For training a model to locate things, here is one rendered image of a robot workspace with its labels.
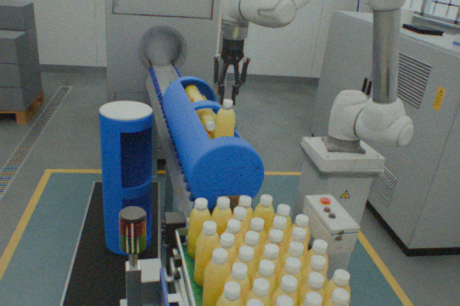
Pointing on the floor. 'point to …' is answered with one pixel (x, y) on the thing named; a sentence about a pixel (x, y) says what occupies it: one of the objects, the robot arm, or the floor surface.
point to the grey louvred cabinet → (445, 214)
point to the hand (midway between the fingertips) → (228, 95)
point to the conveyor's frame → (177, 286)
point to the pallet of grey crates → (19, 61)
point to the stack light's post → (134, 284)
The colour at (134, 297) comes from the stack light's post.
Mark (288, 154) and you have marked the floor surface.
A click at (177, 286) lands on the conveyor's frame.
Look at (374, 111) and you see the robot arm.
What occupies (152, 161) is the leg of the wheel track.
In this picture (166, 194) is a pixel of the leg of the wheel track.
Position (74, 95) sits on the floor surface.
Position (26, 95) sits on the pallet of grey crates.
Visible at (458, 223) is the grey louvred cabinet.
